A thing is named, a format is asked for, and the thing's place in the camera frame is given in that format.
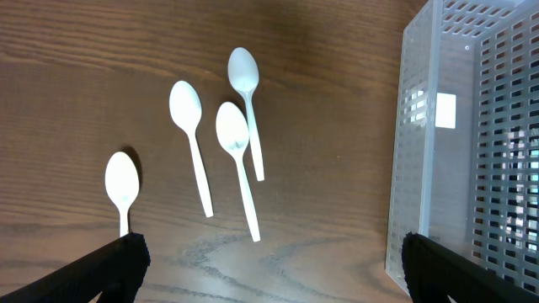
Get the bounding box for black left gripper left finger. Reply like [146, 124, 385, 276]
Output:
[1, 232, 151, 303]

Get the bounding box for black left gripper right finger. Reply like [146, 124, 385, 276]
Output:
[402, 232, 538, 303]

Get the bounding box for white plastic spoon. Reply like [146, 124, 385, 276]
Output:
[227, 47, 265, 181]
[216, 102, 260, 242]
[169, 81, 214, 217]
[104, 151, 140, 237]

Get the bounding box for clear perforated plastic basket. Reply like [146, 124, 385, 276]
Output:
[385, 0, 538, 297]

